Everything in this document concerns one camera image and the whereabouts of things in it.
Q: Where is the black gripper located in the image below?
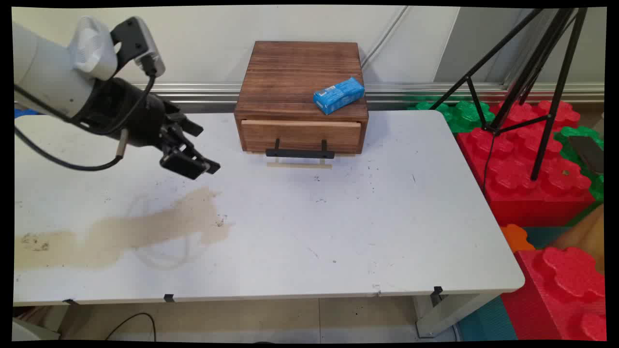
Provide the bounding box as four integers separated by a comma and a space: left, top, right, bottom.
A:
73, 77, 221, 181

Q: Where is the light wooden drawer black handle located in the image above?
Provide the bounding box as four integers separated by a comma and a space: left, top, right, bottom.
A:
240, 119, 363, 160

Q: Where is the dark wooden drawer cabinet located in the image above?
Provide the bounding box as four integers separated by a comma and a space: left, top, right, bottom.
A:
235, 41, 369, 155

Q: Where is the blue packet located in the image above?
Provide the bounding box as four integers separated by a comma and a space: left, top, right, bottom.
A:
313, 77, 365, 116

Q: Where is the green foam block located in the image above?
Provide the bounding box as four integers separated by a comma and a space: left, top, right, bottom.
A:
554, 126, 605, 202
408, 100, 497, 134

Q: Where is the white table leg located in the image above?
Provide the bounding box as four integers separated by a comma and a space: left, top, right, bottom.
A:
413, 292, 503, 338

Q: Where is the large red foam block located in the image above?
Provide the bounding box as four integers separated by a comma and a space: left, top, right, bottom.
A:
457, 100, 596, 228

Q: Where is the orange foam block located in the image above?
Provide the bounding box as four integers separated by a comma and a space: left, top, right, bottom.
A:
500, 224, 536, 253

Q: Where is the black tripod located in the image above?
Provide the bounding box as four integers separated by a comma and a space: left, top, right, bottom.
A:
429, 7, 589, 182

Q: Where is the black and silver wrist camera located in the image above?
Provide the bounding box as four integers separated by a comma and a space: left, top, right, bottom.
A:
110, 17, 166, 78

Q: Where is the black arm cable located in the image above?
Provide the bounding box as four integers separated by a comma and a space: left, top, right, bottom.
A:
14, 72, 158, 173

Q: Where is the black floor cable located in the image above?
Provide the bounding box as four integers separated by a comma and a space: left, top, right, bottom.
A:
105, 313, 157, 341

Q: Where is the thin black tripod cable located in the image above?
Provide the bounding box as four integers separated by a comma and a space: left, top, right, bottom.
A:
482, 133, 495, 195

